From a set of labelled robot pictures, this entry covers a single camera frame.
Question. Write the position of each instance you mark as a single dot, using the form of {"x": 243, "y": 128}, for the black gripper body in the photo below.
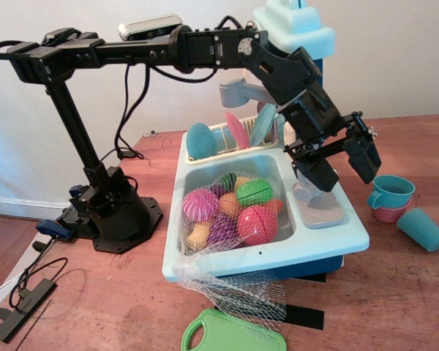
{"x": 322, "y": 131}

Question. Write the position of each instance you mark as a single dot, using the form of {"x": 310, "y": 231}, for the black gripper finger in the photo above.
{"x": 363, "y": 157}
{"x": 319, "y": 172}

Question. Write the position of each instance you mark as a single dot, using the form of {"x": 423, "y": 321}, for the grey toy faucet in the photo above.
{"x": 318, "y": 209}

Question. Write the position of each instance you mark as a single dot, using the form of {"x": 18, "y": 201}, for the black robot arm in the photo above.
{"x": 109, "y": 211}

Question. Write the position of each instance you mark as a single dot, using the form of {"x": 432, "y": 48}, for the white toy soap bottle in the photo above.
{"x": 289, "y": 134}

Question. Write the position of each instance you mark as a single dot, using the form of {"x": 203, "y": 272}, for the teal toy mug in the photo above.
{"x": 390, "y": 191}

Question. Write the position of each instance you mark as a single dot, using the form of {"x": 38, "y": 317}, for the light blue toy plate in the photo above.
{"x": 262, "y": 125}

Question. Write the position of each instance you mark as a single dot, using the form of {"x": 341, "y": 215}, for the pink toy cup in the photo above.
{"x": 390, "y": 215}

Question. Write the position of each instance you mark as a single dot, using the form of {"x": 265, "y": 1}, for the green toy fruit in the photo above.
{"x": 257, "y": 191}

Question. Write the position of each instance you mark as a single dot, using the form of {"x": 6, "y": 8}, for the light blue toy sink unit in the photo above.
{"x": 296, "y": 249}

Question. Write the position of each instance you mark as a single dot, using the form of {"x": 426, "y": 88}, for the pink toy plate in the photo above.
{"x": 237, "y": 130}

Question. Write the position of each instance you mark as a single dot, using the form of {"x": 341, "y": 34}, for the pink red toy fruit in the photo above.
{"x": 257, "y": 225}

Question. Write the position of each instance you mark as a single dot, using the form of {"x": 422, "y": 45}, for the teal toy tumbler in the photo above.
{"x": 420, "y": 227}

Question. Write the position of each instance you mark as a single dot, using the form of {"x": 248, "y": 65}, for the cream dish rack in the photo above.
{"x": 227, "y": 146}

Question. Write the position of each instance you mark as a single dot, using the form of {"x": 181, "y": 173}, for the white mesh net bag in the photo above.
{"x": 211, "y": 251}

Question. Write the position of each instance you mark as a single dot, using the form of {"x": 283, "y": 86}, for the teal toy plate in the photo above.
{"x": 200, "y": 142}

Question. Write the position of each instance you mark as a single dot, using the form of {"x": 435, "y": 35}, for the magenta toy onion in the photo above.
{"x": 200, "y": 205}

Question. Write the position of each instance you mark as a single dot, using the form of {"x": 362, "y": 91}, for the black velcro strip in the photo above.
{"x": 305, "y": 317}

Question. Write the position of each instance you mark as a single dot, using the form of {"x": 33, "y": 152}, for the green toy cutting board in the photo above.
{"x": 215, "y": 330}

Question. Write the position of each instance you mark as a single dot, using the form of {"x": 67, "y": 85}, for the black usb hub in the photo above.
{"x": 13, "y": 320}

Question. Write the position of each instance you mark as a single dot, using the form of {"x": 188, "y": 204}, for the silver depth camera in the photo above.
{"x": 149, "y": 28}

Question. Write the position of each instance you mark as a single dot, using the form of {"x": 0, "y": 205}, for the blue cable connector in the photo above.
{"x": 53, "y": 229}

